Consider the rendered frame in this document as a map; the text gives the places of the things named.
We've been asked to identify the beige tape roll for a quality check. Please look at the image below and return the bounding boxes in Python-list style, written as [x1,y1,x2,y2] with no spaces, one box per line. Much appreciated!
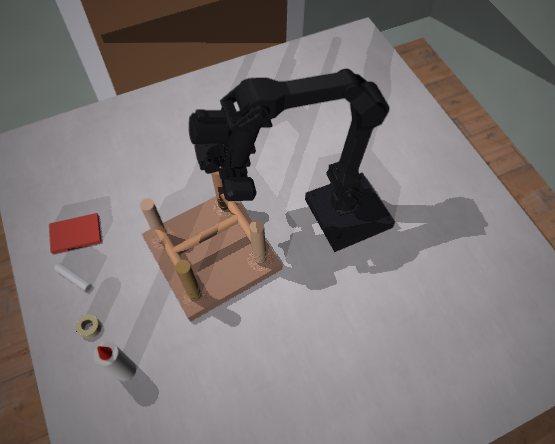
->
[76,314,101,339]

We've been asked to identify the brown wooden stool legs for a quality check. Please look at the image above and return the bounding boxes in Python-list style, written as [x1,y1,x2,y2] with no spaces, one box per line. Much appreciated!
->
[140,171,266,301]

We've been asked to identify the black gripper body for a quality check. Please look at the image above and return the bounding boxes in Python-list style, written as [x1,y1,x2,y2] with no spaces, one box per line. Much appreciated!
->
[223,140,257,201]

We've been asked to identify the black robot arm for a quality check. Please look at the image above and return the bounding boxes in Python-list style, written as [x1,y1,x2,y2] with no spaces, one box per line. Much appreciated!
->
[189,69,390,216]

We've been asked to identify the flat red rectangular block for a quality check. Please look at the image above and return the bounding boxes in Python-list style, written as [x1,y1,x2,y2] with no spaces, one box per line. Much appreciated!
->
[49,213,102,254]

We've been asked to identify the white glue bottle with red cap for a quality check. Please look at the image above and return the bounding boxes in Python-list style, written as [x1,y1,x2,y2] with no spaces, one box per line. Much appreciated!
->
[93,341,136,381]

